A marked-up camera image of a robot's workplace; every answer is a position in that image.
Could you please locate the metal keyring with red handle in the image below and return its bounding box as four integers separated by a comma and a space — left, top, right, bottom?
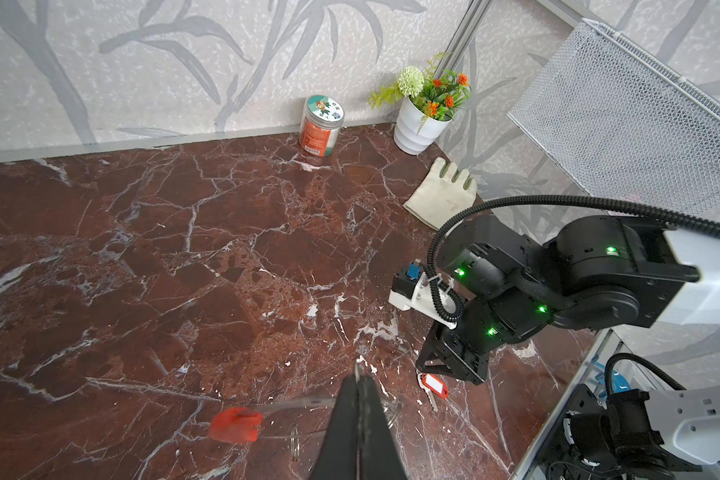
210, 364, 369, 443

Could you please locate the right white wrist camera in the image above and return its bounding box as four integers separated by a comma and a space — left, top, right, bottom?
388, 259, 457, 330

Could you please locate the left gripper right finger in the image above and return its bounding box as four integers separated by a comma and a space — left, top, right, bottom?
357, 376, 407, 479

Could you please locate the key with red tag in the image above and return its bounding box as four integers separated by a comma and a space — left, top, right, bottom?
417, 373, 449, 412

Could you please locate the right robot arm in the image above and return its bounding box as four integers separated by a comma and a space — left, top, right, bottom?
416, 215, 720, 479

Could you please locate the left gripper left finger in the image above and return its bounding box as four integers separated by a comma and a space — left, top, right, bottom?
309, 375, 360, 480

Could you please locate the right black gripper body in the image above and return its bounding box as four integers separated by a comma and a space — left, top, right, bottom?
415, 322, 504, 385

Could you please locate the cream work glove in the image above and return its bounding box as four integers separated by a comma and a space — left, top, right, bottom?
404, 157, 477, 230

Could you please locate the white pot with flowers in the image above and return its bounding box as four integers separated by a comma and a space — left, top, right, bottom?
368, 52, 471, 155

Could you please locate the white wire mesh basket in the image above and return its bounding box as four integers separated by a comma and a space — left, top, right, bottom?
508, 19, 720, 214

